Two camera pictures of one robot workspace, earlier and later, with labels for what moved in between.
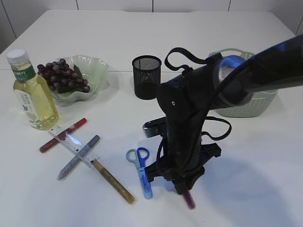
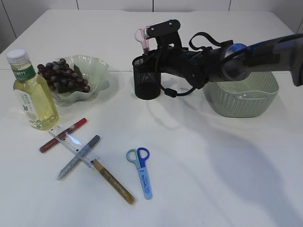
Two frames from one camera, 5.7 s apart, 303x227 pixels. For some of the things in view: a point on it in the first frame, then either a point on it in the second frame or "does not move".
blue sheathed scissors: (138, 156) does not move
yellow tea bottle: (34, 92) does not move
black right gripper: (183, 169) → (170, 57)
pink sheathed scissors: (189, 199) → (140, 35)
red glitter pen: (62, 135) does not move
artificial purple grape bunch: (61, 79) does not move
